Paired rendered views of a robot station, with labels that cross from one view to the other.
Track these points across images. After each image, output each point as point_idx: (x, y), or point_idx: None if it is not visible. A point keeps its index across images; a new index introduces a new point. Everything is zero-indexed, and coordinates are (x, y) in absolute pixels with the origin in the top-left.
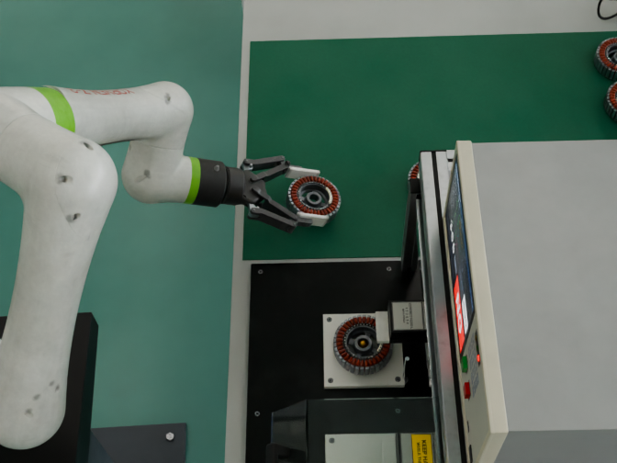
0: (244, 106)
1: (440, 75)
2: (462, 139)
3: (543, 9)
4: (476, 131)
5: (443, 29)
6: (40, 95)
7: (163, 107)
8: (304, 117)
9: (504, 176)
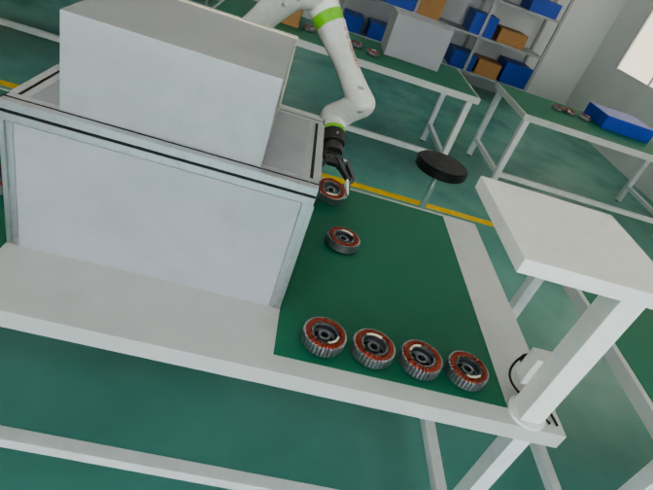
0: (396, 202)
1: (431, 275)
2: (379, 267)
3: (510, 350)
4: (386, 275)
5: (472, 291)
6: (334, 4)
7: (356, 85)
8: (391, 217)
9: (271, 34)
